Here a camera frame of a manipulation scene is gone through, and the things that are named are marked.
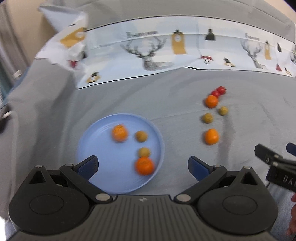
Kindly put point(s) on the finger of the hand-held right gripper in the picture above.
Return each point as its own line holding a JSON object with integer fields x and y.
{"x": 292, "y": 149}
{"x": 263, "y": 153}

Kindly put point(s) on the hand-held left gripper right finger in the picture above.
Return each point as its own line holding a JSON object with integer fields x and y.
{"x": 198, "y": 168}

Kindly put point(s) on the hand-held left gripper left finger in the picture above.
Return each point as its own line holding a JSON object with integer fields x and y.
{"x": 89, "y": 166}

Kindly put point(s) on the blue plastic plate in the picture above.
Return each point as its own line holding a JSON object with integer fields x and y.
{"x": 104, "y": 150}

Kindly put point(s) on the small orange mandarin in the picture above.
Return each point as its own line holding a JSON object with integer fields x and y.
{"x": 144, "y": 165}
{"x": 211, "y": 101}
{"x": 119, "y": 132}
{"x": 211, "y": 136}

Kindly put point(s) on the yellow-brown longan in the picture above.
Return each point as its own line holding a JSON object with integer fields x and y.
{"x": 207, "y": 118}
{"x": 223, "y": 110}
{"x": 144, "y": 152}
{"x": 141, "y": 136}

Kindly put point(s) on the red cherry tomato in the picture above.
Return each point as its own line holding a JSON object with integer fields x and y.
{"x": 215, "y": 93}
{"x": 222, "y": 90}

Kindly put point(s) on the person's right hand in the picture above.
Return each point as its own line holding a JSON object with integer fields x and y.
{"x": 294, "y": 217}

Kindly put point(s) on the grey bed cover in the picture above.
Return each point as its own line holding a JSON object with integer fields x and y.
{"x": 161, "y": 97}

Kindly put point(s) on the deer printed pillowcase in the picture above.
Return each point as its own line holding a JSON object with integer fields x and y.
{"x": 115, "y": 58}

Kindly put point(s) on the grey folded quilt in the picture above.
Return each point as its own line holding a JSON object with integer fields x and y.
{"x": 161, "y": 9}

